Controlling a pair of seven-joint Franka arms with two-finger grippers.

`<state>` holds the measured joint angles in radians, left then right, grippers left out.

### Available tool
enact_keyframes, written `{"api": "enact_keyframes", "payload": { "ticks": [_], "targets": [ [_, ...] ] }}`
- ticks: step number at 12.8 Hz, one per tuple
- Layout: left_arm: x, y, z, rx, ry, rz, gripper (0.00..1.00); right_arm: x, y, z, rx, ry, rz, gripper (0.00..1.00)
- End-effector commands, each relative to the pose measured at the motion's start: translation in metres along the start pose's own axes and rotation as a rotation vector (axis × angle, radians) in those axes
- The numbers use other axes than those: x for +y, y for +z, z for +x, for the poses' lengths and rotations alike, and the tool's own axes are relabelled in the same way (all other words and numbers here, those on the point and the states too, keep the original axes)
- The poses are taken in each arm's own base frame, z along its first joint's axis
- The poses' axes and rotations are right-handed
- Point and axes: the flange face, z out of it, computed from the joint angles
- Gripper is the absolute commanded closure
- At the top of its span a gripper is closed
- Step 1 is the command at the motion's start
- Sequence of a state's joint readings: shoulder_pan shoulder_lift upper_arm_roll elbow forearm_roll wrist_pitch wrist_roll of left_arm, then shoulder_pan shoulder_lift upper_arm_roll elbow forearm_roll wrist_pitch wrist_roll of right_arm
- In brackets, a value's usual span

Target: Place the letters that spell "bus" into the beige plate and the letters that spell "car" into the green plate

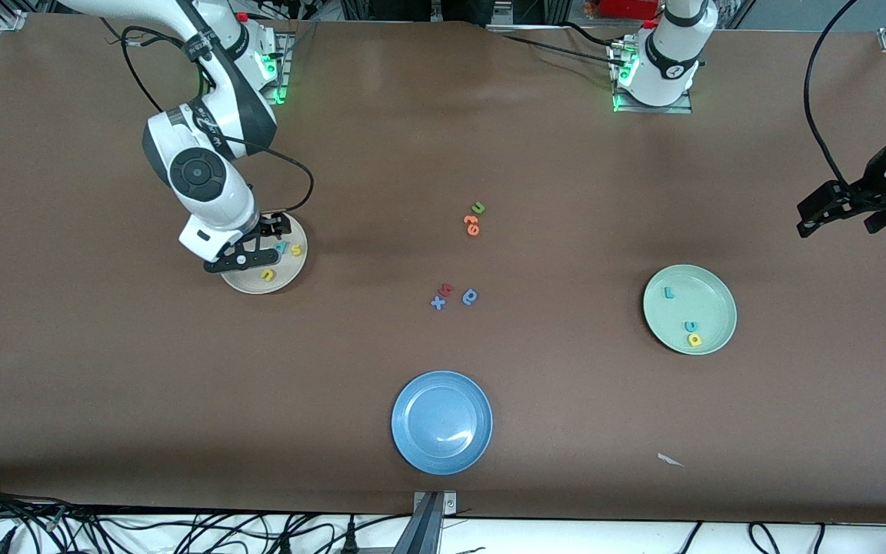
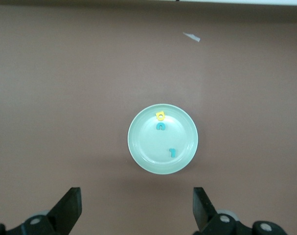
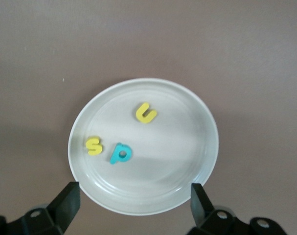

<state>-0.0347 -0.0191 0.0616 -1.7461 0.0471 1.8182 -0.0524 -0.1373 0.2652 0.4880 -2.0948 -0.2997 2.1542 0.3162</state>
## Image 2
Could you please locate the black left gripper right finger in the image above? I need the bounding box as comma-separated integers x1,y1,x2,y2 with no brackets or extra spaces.
193,187,253,235

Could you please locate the pale green plate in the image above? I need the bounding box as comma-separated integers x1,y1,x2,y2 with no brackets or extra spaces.
127,103,199,175

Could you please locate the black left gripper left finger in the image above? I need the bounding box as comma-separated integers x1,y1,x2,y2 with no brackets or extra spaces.
7,187,82,235

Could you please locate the white paper scrap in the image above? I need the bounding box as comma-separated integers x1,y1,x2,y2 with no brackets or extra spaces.
183,31,201,43

